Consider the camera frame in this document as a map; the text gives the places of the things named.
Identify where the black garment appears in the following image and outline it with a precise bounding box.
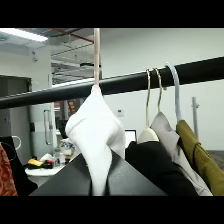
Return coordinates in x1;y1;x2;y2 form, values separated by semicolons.
125;140;198;197
0;135;39;197

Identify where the pale blue clothes hanger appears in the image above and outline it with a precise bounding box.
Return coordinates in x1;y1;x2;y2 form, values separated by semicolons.
165;62;184;122

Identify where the red patterned garment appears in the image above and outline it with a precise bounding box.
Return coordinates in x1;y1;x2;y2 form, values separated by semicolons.
0;142;19;197

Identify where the gold wire clothes hanger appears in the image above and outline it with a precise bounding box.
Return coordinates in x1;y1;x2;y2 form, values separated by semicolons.
153;67;164;114

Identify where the black clothes rail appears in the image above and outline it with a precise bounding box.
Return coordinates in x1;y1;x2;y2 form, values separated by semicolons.
0;56;224;110

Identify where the cream clothes hanger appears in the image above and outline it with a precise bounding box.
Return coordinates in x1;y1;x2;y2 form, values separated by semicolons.
137;68;161;145

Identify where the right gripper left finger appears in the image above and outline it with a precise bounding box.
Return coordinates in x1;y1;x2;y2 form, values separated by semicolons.
29;152;93;197

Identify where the grey garment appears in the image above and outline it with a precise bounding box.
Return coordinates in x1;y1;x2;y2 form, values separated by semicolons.
150;111;213;197

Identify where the olive garment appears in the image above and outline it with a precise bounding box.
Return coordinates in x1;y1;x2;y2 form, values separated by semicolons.
175;119;224;197

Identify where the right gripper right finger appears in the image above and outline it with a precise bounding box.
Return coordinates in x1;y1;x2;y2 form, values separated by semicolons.
105;149;168;197

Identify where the white long-sleeved shirt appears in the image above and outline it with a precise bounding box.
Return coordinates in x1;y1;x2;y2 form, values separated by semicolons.
64;84;127;197

